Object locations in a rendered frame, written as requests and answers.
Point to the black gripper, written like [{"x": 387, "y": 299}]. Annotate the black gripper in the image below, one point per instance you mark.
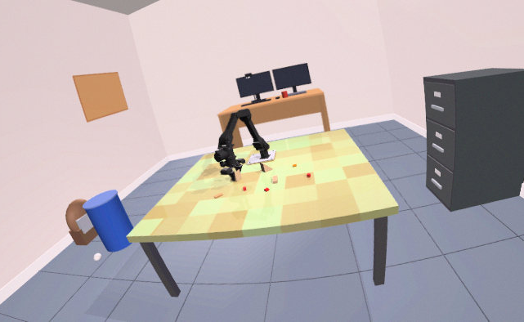
[{"x": 232, "y": 163}]

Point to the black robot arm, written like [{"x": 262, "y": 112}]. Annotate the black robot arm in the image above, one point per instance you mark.
[{"x": 225, "y": 146}]

